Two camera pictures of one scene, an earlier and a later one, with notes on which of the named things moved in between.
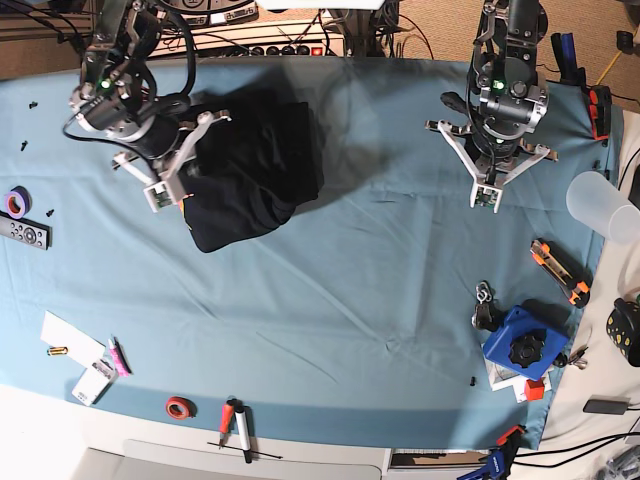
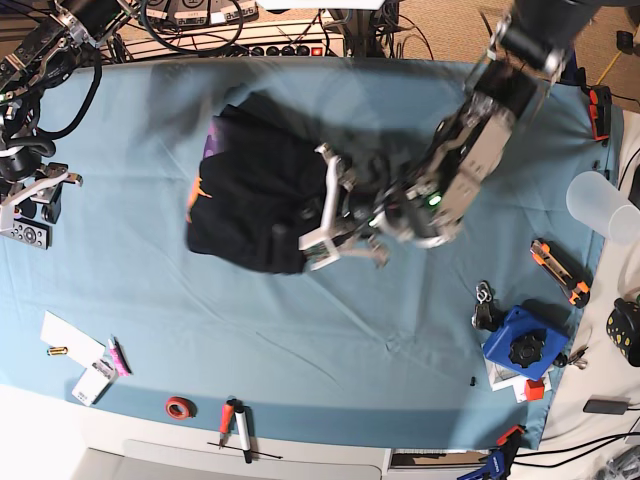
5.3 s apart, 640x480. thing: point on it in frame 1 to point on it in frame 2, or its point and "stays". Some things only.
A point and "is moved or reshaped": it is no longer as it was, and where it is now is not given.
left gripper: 163,135 to 26,183
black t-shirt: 249,172 is moved or reshaped
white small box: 95,382 stays
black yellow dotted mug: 623,329 stays
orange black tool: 600,103 stays
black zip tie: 247,450 stays
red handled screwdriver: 225,422 stays
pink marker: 119,358 stays
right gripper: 490,145 to 353,224
